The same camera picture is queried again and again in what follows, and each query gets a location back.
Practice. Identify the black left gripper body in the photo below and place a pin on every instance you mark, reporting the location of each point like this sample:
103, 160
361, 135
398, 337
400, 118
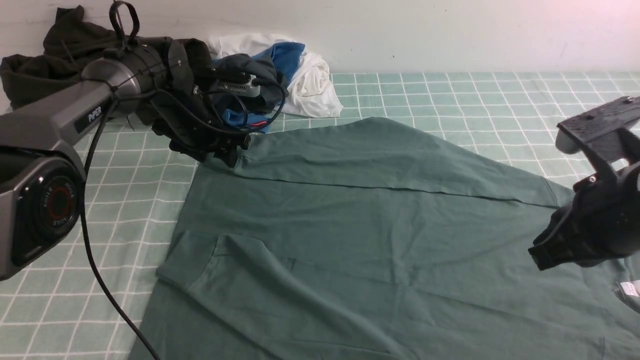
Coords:
187, 113

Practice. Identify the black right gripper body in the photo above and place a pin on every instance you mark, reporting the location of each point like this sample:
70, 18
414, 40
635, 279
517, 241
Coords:
601, 223

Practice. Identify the green long-sleeved shirt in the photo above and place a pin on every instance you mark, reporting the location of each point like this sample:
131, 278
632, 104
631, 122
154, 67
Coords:
376, 241

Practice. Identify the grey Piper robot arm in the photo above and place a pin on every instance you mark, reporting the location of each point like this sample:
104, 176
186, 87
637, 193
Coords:
43, 179

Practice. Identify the dark grey crumpled garment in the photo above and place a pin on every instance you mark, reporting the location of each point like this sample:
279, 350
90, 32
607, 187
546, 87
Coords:
250, 67

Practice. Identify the blue crumpled garment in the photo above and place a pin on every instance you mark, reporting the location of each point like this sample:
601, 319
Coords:
285, 56

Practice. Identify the white crumpled garment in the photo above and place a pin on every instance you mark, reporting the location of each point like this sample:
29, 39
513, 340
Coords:
311, 90

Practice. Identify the dark olive crumpled garment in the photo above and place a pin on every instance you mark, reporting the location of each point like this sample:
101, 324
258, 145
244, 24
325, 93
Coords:
69, 46

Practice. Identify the green checkered tablecloth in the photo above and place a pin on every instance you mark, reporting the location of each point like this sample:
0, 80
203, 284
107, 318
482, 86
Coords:
137, 187

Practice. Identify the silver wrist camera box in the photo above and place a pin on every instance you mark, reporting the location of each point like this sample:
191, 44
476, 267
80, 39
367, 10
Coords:
237, 86

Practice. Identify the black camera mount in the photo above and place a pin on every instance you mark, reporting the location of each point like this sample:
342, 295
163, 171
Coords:
604, 135

